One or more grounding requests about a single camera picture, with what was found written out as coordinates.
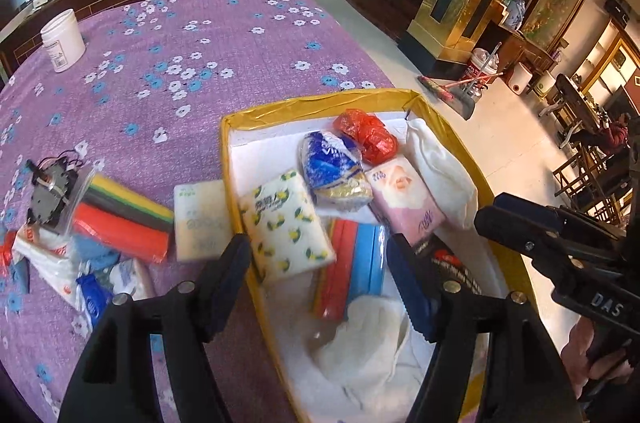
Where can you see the wooden chair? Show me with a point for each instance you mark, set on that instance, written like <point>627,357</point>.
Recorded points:
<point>585,183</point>

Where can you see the multicolour striped cloth pack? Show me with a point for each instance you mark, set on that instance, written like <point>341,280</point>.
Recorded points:
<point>125,223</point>

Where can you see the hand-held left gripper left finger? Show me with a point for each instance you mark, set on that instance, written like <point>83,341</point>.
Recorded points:
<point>230,283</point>

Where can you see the wooden console cabinet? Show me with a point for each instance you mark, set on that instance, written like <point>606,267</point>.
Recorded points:
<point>520,48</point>

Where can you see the white cloth bag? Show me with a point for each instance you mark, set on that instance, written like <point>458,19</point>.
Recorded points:
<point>440,173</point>

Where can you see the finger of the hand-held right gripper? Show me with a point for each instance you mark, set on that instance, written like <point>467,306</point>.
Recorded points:
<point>500,228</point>
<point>520,205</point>

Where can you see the red packet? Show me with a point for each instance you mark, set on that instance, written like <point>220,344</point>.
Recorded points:
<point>6,250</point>

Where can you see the purple floral tablecloth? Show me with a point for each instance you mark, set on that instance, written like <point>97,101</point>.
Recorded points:
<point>200,68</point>

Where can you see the clear water bottle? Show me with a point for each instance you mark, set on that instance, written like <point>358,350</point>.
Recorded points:
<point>515,10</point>

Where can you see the person's right hand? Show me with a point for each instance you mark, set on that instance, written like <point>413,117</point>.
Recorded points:
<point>575,353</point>

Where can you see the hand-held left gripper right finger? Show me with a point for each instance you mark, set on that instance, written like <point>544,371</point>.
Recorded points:
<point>410,293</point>

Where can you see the black packet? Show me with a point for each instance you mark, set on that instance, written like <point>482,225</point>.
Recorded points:
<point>452,260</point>

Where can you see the blue and white packet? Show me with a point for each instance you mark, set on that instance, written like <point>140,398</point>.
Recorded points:
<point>95,298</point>

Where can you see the red plastic bag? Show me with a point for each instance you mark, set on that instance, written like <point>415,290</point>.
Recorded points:
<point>370,138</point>

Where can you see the lemon print tissue pack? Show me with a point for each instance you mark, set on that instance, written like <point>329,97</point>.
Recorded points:
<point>285,228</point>

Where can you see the blue tissue packet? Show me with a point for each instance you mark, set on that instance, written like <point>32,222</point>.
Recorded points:
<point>330,165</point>

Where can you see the pink tissue pack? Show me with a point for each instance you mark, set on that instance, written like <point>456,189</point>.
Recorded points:
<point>405,198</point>

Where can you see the colourful sponge pack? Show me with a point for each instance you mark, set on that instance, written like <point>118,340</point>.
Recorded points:
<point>350,263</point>

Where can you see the broom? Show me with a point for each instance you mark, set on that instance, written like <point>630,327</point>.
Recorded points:
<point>445,92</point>

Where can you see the white blue plastic bags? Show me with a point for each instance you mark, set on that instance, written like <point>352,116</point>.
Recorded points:
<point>45,253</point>

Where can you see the white tissue pack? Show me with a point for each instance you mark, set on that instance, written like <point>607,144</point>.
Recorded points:
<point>200,218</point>

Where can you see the white and red bucket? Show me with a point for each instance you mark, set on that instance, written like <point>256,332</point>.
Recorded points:
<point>480,65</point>

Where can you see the white cylindrical appliance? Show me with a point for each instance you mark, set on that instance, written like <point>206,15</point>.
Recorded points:
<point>545,84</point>
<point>520,78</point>

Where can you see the wooden stair platform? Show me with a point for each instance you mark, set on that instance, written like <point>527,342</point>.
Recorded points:
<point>375,10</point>

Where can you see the yellow taped cardboard box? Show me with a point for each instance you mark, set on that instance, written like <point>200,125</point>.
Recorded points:
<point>320,103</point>

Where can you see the white plastic jar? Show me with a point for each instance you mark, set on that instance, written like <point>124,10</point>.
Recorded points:
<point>62,43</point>

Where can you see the white towel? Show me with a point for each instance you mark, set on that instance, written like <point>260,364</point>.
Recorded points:
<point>370,353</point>

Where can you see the blue cloth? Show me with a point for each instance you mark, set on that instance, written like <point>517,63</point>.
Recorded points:
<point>97,250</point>

